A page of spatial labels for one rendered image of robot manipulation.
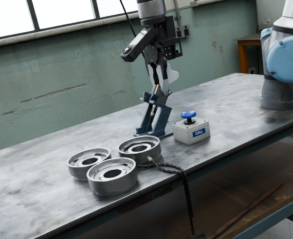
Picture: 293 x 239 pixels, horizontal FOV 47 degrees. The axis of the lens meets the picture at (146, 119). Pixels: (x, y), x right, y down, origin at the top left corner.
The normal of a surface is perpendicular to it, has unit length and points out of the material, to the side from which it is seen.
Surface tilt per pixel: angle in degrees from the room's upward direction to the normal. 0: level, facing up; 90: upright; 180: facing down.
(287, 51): 97
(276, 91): 72
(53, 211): 0
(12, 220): 0
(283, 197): 0
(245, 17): 90
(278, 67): 97
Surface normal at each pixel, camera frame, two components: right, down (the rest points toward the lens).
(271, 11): -0.86, 0.30
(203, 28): 0.48, 0.18
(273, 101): -0.77, 0.04
